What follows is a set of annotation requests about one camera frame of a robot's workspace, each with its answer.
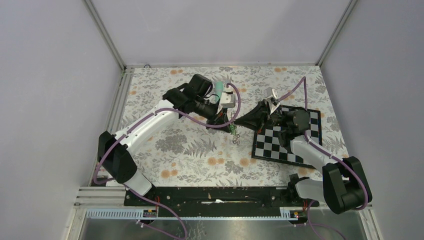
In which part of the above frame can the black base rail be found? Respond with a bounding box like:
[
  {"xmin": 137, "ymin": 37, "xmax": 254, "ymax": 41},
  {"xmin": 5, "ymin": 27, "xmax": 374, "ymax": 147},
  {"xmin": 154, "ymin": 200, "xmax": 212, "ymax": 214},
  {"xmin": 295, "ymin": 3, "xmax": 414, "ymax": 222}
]
[{"xmin": 123, "ymin": 186, "xmax": 311, "ymax": 214}]

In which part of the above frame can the white slotted cable duct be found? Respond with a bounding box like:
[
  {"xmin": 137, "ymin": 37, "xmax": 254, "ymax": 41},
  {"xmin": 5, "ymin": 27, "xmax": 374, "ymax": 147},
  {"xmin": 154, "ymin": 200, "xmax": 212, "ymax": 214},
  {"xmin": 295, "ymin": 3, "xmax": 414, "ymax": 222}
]
[{"xmin": 85, "ymin": 207, "xmax": 299, "ymax": 221}]

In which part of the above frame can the silver carabiner keyring with chain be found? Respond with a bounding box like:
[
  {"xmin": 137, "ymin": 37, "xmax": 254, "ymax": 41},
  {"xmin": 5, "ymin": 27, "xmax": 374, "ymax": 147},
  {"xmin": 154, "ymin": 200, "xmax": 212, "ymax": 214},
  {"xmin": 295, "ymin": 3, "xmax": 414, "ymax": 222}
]
[{"xmin": 230, "ymin": 125, "xmax": 241, "ymax": 145}]

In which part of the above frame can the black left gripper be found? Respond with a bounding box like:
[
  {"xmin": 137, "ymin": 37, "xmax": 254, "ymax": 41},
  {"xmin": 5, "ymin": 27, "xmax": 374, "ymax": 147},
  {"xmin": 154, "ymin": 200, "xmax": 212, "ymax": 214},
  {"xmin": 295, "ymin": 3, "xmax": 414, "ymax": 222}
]
[{"xmin": 193, "ymin": 96, "xmax": 232, "ymax": 133}]

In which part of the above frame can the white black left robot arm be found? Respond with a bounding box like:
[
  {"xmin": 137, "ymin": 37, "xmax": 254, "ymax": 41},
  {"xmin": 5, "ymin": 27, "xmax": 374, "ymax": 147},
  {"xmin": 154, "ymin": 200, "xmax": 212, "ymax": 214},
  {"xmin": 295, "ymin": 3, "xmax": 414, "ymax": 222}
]
[{"xmin": 95, "ymin": 74, "xmax": 241, "ymax": 206}]

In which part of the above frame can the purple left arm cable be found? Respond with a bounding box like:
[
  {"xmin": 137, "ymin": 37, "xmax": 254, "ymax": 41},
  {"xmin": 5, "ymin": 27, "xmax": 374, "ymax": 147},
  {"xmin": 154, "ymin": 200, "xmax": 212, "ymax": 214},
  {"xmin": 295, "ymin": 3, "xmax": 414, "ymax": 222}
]
[{"xmin": 92, "ymin": 82, "xmax": 242, "ymax": 240}]

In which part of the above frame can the teal rolling pin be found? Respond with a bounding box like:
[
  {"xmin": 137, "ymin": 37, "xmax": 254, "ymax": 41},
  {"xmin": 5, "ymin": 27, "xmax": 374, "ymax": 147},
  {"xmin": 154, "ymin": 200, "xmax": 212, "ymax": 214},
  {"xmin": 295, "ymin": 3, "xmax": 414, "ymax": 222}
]
[{"xmin": 214, "ymin": 81, "xmax": 224, "ymax": 103}]

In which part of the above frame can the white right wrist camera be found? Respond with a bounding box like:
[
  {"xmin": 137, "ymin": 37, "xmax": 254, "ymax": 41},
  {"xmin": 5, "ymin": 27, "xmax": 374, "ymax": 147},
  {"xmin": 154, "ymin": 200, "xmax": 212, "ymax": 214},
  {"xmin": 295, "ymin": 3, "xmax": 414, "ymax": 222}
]
[{"xmin": 264, "ymin": 87, "xmax": 280, "ymax": 114}]

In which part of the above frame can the green key tag with key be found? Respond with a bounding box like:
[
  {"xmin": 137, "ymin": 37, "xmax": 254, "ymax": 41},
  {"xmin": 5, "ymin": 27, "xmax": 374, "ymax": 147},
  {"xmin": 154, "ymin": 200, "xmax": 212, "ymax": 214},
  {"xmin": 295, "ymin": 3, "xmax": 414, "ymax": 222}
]
[{"xmin": 230, "ymin": 124, "xmax": 237, "ymax": 132}]

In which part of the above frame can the floral patterned table mat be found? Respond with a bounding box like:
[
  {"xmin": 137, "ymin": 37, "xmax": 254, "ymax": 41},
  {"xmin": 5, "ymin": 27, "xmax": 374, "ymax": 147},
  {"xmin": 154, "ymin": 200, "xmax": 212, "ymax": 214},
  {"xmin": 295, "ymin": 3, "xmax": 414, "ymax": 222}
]
[{"xmin": 121, "ymin": 66, "xmax": 349, "ymax": 187}]

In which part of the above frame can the black white checkerboard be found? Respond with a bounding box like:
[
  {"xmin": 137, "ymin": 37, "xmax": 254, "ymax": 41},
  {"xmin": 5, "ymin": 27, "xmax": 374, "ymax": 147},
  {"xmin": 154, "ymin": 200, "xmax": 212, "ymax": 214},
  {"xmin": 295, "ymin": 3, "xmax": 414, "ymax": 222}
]
[{"xmin": 251, "ymin": 103, "xmax": 324, "ymax": 171}]

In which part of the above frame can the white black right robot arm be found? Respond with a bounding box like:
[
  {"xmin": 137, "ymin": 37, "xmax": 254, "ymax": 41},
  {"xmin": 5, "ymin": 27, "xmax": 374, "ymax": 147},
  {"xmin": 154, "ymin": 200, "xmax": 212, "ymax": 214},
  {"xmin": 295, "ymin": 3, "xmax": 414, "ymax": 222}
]
[{"xmin": 234, "ymin": 101, "xmax": 372, "ymax": 214}]

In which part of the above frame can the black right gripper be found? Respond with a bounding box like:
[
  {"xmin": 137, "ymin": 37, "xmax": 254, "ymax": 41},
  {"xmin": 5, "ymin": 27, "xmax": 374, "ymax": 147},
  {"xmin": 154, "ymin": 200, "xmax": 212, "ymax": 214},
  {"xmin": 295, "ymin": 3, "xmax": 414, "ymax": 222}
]
[{"xmin": 234, "ymin": 99, "xmax": 289, "ymax": 134}]

